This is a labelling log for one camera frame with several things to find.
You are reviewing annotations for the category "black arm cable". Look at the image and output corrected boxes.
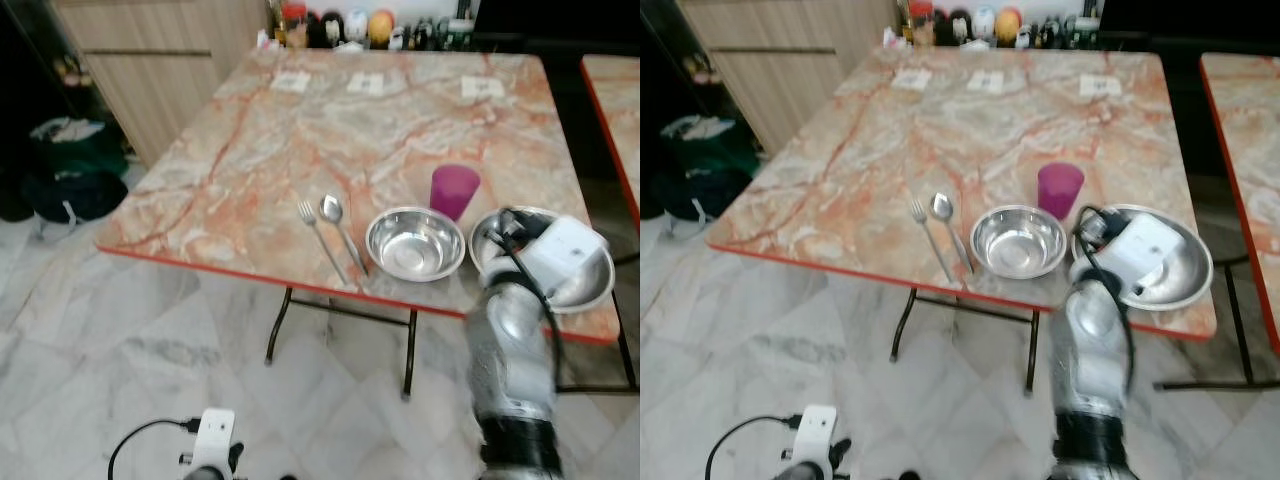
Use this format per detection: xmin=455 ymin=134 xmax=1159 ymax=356
xmin=498 ymin=210 xmax=566 ymax=396
xmin=107 ymin=419 xmax=202 ymax=480
xmin=704 ymin=414 xmax=802 ymax=480
xmin=1078 ymin=208 xmax=1138 ymax=396

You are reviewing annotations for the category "marble-pattern folding table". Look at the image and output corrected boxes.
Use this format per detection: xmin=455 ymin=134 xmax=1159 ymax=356
xmin=95 ymin=45 xmax=623 ymax=401
xmin=705 ymin=45 xmax=1219 ymax=396

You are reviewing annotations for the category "steel fork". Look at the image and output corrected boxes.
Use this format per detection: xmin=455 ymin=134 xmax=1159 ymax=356
xmin=297 ymin=200 xmax=350 ymax=287
xmin=908 ymin=198 xmax=959 ymax=286

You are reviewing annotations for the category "black bag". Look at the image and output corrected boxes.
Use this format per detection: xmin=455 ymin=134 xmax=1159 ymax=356
xmin=20 ymin=170 xmax=130 ymax=225
xmin=655 ymin=168 xmax=753 ymax=223

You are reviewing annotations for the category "red-edged marble-pattern table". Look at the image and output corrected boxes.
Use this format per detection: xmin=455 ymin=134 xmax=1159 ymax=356
xmin=580 ymin=54 xmax=641 ymax=233
xmin=1199 ymin=52 xmax=1280 ymax=357

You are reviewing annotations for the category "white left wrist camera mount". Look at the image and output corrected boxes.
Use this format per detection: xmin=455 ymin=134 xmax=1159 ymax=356
xmin=799 ymin=404 xmax=839 ymax=467
xmin=194 ymin=408 xmax=237 ymax=471

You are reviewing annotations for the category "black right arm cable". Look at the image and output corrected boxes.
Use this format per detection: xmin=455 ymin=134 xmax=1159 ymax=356
xmin=498 ymin=210 xmax=566 ymax=396
xmin=1078 ymin=208 xmax=1138 ymax=396

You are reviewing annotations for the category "light wooden cabinet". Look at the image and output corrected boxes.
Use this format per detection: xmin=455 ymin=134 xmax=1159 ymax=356
xmin=50 ymin=0 xmax=273 ymax=167
xmin=675 ymin=0 xmax=901 ymax=157

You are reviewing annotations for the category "purple plastic cup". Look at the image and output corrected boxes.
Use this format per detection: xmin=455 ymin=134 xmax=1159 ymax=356
xmin=1037 ymin=163 xmax=1086 ymax=221
xmin=430 ymin=165 xmax=482 ymax=222

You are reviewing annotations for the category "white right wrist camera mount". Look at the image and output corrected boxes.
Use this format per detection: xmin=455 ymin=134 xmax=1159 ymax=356
xmin=520 ymin=217 xmax=609 ymax=306
xmin=1100 ymin=215 xmax=1186 ymax=301

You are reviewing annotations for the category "large steel bowl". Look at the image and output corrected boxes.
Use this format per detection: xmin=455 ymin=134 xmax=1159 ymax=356
xmin=468 ymin=207 xmax=616 ymax=315
xmin=1070 ymin=205 xmax=1214 ymax=311

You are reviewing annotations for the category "small steel bowl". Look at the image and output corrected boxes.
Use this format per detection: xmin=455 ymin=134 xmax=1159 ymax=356
xmin=365 ymin=206 xmax=468 ymax=283
xmin=970 ymin=204 xmax=1069 ymax=280

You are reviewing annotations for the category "steel spoon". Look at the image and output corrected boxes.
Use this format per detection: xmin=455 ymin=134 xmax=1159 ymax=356
xmin=319 ymin=194 xmax=369 ymax=277
xmin=930 ymin=192 xmax=976 ymax=275

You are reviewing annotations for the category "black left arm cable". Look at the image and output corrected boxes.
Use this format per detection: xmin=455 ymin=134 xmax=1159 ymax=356
xmin=704 ymin=414 xmax=802 ymax=480
xmin=107 ymin=419 xmax=202 ymax=480

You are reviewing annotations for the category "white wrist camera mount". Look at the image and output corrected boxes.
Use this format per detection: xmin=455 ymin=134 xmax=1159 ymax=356
xmin=194 ymin=408 xmax=237 ymax=471
xmin=520 ymin=217 xmax=609 ymax=306
xmin=799 ymin=404 xmax=839 ymax=467
xmin=1100 ymin=215 xmax=1186 ymax=301

